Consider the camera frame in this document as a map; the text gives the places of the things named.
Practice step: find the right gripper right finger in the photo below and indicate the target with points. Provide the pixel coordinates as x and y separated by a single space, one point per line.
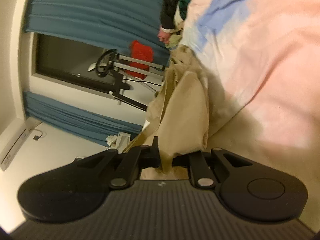
182 160

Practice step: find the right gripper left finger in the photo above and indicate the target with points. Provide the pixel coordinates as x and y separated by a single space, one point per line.
150 155

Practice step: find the beige khaki trousers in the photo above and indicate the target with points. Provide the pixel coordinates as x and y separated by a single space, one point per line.
180 114

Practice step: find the pile of mixed clothes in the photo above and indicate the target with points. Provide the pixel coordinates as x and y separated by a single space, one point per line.
172 17

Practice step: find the blue curtain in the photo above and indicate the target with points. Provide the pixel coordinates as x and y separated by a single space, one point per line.
90 126
102 23

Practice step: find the white tripod stand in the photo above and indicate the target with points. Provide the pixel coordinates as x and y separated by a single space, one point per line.
119 66

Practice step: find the red cloth on tripod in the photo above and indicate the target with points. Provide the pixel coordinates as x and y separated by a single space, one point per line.
141 52

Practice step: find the dark window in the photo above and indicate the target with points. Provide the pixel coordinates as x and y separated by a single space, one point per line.
69 61

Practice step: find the pastel pink blue bedsheet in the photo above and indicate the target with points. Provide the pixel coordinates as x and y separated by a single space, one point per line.
262 57

